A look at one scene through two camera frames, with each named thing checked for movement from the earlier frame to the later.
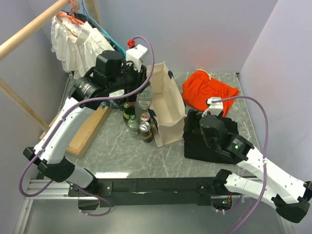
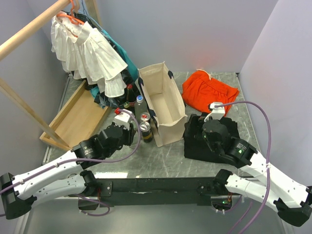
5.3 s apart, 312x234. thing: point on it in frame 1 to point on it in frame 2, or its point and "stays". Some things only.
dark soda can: (145, 128) stays
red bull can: (145, 116) stays
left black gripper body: (129, 78) to (126, 139)
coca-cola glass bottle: (131, 100) stays
